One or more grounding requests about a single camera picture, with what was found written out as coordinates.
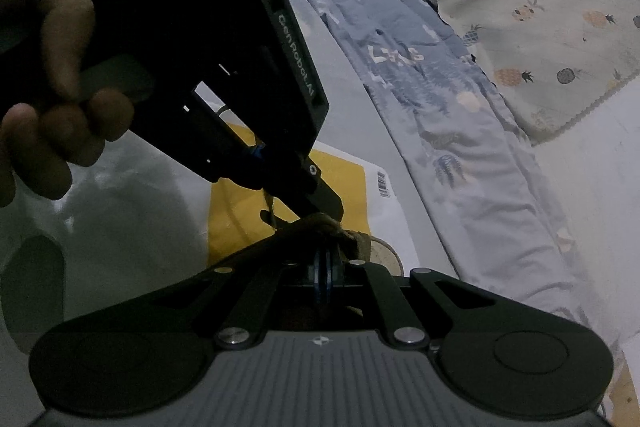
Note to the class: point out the white and yellow mailer bag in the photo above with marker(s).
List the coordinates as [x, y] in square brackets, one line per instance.
[350, 177]

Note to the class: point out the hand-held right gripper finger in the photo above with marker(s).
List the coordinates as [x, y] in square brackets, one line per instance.
[331, 277]
[319, 277]

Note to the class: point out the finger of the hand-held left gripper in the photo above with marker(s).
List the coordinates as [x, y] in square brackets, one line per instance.
[315, 192]

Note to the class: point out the person's left hand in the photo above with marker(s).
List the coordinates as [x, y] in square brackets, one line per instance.
[40, 32]

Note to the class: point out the grey leaf print bed sheet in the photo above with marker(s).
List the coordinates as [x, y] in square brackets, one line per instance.
[125, 232]

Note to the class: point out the blue printed quilt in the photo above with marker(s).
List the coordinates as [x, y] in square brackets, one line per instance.
[450, 132]

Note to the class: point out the pineapple print curtain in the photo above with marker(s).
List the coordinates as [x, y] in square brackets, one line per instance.
[550, 7]

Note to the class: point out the black shoe with tan sole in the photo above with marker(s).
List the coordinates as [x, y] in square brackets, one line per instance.
[310, 232]

